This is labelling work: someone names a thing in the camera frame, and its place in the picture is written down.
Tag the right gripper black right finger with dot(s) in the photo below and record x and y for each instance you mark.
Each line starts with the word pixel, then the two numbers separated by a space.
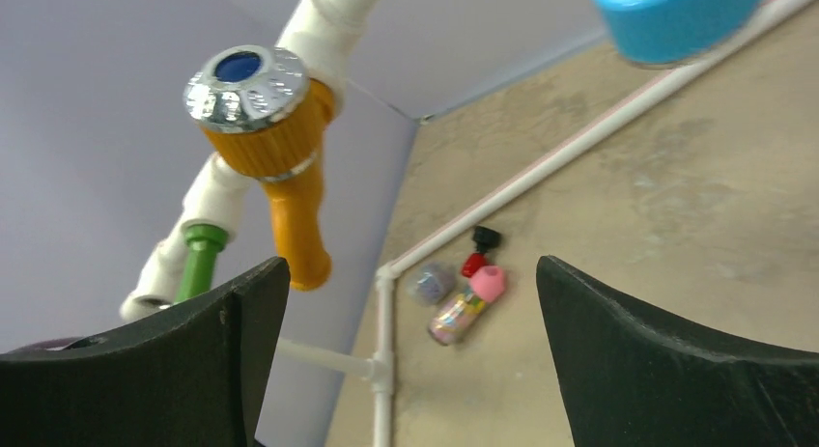
pixel 632 374

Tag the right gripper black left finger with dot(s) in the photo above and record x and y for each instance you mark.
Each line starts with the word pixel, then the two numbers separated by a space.
pixel 195 374

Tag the orange water faucet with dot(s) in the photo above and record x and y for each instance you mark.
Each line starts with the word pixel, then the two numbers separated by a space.
pixel 266 118

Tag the white PVC pipe frame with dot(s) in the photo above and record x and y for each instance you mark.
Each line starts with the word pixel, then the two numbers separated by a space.
pixel 702 200

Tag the green water faucet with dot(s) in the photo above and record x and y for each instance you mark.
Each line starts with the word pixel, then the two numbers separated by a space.
pixel 204 243

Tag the blue water faucet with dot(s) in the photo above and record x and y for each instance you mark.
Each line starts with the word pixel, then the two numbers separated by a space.
pixel 670 32

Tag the pink capped colourful bottle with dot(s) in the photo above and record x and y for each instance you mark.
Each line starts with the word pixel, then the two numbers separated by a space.
pixel 454 319

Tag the red and black faucet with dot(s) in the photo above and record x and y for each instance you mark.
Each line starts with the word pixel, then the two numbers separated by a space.
pixel 485 240

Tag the clear plastic cup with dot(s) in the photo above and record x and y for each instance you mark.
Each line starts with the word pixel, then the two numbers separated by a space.
pixel 431 283

